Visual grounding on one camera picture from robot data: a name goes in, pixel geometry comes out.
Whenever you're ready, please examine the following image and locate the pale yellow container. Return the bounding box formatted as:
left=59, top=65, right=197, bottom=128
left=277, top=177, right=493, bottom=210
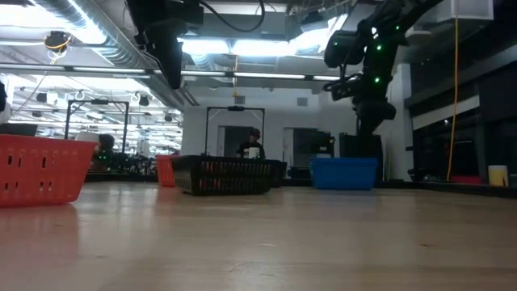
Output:
left=487, top=164, right=510, bottom=188

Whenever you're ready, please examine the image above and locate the red bag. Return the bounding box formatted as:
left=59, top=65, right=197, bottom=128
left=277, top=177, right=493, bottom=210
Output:
left=451, top=175, right=484, bottom=185

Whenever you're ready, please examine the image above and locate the long ceiling light strip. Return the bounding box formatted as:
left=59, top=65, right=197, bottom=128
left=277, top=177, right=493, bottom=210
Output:
left=0, top=62, right=343, bottom=82

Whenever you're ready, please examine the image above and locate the person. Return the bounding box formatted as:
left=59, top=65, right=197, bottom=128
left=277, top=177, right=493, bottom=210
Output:
left=95, top=133, right=117, bottom=162
left=235, top=128, right=267, bottom=159

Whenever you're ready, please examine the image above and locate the yellow hanging cable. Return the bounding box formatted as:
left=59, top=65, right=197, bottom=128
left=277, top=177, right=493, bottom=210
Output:
left=445, top=18, right=460, bottom=182

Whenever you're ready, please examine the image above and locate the silver ceiling air duct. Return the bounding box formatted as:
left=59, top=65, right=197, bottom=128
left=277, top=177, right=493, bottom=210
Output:
left=34, top=0, right=200, bottom=112

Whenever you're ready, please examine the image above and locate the blue plastic basket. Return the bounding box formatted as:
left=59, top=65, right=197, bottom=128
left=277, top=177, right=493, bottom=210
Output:
left=309, top=157, right=380, bottom=191

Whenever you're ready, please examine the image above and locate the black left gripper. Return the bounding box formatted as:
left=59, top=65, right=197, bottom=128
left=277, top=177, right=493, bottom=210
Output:
left=127, top=0, right=205, bottom=91

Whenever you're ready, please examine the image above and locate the orange plastic basket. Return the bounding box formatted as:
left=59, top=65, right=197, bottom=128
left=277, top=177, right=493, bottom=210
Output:
left=155, top=154, right=178, bottom=188
left=0, top=133, right=99, bottom=209

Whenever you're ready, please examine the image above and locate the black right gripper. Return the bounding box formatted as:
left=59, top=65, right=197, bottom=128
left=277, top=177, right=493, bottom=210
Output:
left=351, top=95, right=397, bottom=137

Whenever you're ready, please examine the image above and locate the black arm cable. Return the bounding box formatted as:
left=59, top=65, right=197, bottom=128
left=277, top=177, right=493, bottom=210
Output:
left=197, top=0, right=267, bottom=33

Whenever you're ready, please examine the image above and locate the hanging cord reel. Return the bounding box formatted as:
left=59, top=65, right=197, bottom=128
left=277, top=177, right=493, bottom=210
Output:
left=43, top=30, right=74, bottom=53

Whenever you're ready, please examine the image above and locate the black rig frame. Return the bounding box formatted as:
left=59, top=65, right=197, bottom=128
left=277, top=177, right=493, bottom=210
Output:
left=63, top=99, right=131, bottom=154
left=204, top=106, right=267, bottom=157

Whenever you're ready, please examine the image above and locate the white ceiling box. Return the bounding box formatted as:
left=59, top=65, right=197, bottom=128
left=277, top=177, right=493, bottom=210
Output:
left=451, top=0, right=495, bottom=22

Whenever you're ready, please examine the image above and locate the black plastic basket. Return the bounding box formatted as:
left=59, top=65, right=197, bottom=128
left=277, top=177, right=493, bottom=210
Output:
left=170, top=154, right=284, bottom=196

